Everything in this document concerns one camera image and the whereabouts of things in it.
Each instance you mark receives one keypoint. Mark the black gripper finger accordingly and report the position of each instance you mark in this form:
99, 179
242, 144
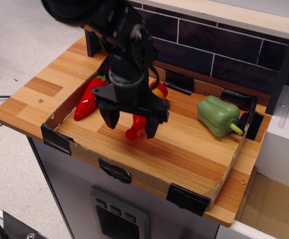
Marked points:
110, 116
152, 123

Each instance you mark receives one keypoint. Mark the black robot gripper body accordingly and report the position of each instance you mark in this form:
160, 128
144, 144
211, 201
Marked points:
134, 97

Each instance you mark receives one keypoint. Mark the red hot sauce bottle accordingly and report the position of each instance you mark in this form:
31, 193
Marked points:
139, 122

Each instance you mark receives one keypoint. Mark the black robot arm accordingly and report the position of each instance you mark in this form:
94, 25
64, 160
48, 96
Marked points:
131, 52

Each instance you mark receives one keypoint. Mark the cardboard fence with black tape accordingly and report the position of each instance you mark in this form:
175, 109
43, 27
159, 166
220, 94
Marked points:
184, 163

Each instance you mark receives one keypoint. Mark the red toy chili pepper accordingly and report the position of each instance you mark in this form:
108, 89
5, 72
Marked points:
87, 102

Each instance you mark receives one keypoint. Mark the black vertical panel left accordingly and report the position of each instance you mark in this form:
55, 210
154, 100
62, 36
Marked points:
93, 44

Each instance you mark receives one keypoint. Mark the green toy bell pepper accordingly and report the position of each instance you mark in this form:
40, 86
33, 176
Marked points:
219, 116

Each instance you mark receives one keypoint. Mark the grey oven control panel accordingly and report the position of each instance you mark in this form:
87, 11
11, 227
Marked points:
117, 219

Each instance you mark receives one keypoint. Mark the white toy sink unit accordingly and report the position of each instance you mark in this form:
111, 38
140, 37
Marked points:
273, 158

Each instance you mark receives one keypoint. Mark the light wooden top shelf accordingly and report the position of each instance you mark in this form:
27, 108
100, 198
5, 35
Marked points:
252, 20

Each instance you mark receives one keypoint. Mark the black vertical post right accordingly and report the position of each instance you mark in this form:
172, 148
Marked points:
279, 84

